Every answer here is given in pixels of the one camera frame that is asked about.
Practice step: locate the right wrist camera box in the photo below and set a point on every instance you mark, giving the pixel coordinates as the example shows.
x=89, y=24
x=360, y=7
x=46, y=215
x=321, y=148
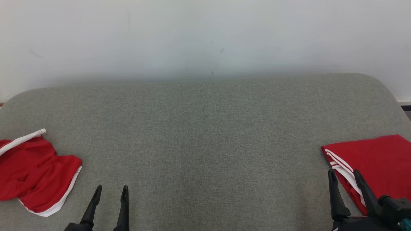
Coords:
x=398, y=208

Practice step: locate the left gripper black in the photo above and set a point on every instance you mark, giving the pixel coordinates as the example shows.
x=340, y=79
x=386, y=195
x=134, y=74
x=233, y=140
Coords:
x=78, y=227

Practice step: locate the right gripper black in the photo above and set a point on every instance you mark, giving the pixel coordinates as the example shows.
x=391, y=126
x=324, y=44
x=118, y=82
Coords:
x=362, y=224

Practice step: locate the red basketball jersey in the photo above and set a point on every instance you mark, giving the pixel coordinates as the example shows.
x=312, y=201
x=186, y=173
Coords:
x=382, y=160

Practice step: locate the red shorts with white trim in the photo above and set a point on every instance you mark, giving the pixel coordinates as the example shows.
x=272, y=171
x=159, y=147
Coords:
x=32, y=173

